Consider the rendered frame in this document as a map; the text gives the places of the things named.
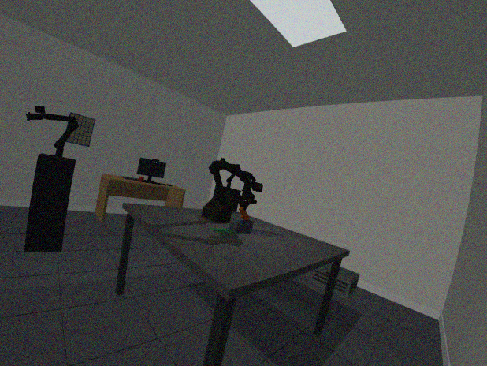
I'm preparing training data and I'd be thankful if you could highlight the orange l-shaped part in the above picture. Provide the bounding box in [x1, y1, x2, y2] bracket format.
[239, 207, 249, 221]

